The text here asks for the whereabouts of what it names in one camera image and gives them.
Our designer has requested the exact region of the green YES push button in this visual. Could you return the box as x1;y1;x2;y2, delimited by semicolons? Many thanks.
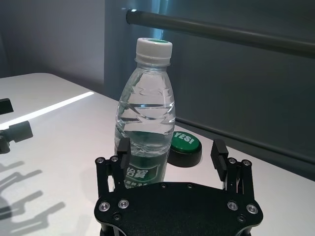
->
167;131;202;169

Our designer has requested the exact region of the clear green-label water bottle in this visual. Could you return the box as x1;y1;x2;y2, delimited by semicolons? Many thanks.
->
114;37;177;190

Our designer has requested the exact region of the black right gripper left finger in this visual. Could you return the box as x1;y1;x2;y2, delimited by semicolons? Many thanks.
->
95;137;133;195

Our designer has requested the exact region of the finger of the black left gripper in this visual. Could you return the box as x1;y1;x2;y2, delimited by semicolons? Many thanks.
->
0;98;13;115
0;120;34;154

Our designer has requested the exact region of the dark grey horizontal bar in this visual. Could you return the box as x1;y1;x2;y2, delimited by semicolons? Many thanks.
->
126;9;315;59

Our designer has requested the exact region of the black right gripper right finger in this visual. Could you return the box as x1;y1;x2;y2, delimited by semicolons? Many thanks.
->
210;139;253;197

